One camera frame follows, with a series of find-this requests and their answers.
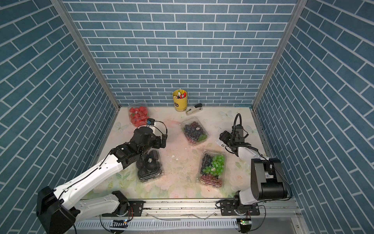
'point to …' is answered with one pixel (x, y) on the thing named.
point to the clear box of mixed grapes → (212, 169)
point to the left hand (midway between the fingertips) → (164, 135)
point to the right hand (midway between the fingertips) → (224, 136)
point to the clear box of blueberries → (194, 131)
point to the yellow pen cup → (180, 100)
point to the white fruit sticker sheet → (221, 143)
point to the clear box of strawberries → (139, 113)
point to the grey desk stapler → (196, 108)
